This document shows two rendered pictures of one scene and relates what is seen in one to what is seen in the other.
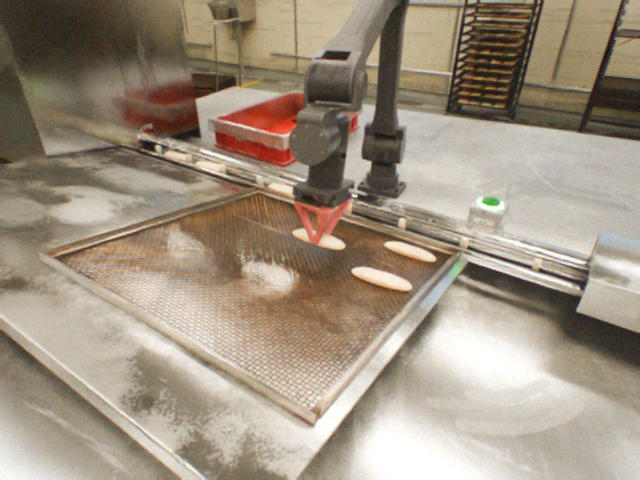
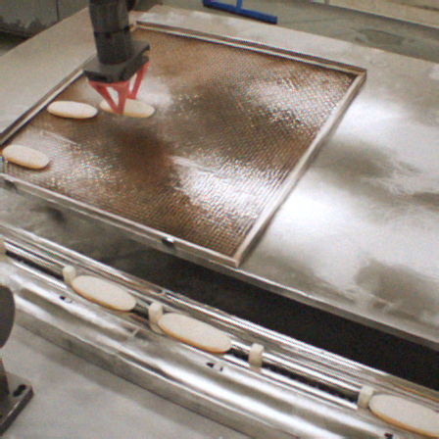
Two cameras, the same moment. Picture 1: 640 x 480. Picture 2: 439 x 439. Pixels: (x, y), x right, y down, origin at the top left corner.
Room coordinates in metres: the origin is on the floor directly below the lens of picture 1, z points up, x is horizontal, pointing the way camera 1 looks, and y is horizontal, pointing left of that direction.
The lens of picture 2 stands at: (1.59, 0.07, 1.45)
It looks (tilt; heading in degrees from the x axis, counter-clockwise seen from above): 37 degrees down; 175
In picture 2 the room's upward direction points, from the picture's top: 1 degrees clockwise
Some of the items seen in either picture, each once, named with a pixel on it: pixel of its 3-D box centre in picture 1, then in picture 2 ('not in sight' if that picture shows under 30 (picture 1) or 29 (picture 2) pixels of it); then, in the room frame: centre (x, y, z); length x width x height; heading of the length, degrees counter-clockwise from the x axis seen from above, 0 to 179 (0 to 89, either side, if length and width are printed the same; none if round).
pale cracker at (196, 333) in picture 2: (284, 189); (194, 330); (1.01, 0.09, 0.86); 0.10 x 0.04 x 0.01; 56
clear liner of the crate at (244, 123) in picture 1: (290, 123); not in sight; (1.51, 0.10, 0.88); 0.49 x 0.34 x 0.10; 145
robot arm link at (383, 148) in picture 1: (385, 152); not in sight; (1.06, -0.18, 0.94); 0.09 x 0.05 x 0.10; 160
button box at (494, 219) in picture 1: (484, 225); not in sight; (0.85, -0.39, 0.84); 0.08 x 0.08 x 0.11; 56
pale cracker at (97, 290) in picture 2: not in sight; (102, 291); (0.93, -0.03, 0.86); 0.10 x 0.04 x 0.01; 56
